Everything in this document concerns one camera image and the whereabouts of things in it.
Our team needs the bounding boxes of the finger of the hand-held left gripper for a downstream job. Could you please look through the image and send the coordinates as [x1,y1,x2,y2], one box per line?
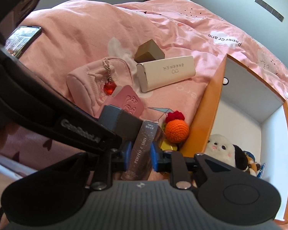
[99,124,123,153]

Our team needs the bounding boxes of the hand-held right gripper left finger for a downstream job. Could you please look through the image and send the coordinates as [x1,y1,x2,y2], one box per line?
[64,141,133,191]

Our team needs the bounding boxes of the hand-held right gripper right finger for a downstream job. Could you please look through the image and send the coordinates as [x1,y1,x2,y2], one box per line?
[149,141,233,190]

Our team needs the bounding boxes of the glittery photo card box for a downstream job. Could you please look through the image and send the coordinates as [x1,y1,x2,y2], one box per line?
[121,120,166,181]

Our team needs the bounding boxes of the grey blue small box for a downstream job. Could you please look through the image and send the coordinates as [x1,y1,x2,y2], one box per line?
[98,105,146,140]

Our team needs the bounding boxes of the long white box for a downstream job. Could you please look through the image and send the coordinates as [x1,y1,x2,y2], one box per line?
[136,56,196,93]

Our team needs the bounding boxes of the gold cube box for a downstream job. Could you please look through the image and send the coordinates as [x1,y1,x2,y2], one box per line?
[134,39,165,64]

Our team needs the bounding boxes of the orange storage box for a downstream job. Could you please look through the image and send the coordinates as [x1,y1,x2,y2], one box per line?
[180,54,288,224]

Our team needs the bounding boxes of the shiny gold packet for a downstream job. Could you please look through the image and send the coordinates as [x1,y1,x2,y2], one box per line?
[158,139,181,152]

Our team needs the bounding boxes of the orange crochet ball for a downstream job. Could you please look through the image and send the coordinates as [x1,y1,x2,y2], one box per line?
[164,111,190,145]

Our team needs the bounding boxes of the pink embossed card case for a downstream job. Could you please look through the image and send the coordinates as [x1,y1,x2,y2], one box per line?
[112,85,144,115]

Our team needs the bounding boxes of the pink patterned cloth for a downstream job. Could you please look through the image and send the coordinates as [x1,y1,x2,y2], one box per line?
[0,120,99,192]

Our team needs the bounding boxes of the pink fabric pouch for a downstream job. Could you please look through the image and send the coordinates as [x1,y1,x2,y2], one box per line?
[67,56,135,115]

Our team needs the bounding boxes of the black smartphone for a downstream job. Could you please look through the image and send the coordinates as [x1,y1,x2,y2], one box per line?
[4,26,42,59]

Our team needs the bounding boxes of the white black plush toy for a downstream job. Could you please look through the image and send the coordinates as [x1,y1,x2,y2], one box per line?
[204,134,248,171]

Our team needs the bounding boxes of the plain pink pillow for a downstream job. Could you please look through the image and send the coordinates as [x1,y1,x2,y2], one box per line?
[5,2,144,96]

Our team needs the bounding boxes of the brown calico plush toy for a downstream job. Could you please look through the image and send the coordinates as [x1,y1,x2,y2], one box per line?
[245,154,262,176]

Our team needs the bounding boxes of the pink printed blanket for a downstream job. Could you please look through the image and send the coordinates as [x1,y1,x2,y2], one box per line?
[0,0,288,190]

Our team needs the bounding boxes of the red heart charm keychain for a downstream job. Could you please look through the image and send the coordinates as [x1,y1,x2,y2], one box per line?
[103,59,117,95]

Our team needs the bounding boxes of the grey wall strip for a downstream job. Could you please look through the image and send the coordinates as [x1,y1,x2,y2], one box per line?
[254,0,285,22]

